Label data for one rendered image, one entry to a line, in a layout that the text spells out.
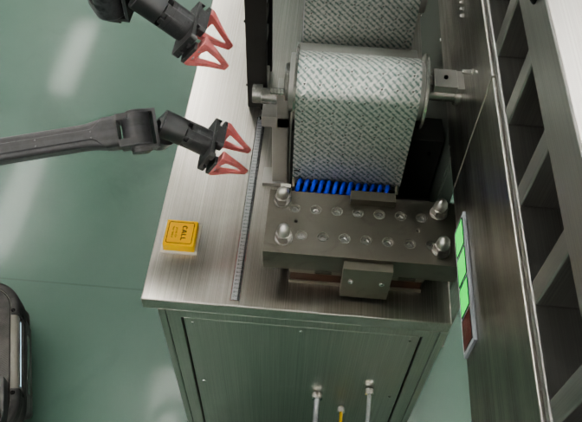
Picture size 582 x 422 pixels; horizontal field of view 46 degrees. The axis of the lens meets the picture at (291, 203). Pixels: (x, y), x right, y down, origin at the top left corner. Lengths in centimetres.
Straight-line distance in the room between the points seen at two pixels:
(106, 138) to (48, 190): 154
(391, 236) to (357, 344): 29
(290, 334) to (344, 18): 70
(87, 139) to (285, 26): 87
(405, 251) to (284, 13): 97
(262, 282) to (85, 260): 129
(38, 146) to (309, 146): 53
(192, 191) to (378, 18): 58
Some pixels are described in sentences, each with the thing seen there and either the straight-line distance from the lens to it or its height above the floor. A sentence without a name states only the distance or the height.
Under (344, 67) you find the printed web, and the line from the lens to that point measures 133.
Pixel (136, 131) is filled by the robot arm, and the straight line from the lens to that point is 139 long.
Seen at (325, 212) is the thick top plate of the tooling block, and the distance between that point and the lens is 145.
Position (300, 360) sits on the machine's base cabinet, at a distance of 169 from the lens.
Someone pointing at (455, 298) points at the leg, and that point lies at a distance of 220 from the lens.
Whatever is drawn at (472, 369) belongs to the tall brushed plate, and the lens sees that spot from 116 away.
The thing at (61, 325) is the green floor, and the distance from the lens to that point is 257.
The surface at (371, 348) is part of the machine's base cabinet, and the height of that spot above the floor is 75.
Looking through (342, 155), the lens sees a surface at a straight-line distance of 144.
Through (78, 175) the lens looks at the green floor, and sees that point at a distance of 294.
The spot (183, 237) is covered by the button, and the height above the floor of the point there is 92.
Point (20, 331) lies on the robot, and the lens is 235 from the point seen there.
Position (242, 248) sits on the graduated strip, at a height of 90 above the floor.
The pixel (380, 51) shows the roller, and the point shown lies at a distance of 150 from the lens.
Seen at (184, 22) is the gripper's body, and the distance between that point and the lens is 128.
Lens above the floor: 219
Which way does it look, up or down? 53 degrees down
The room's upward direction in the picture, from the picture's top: 2 degrees clockwise
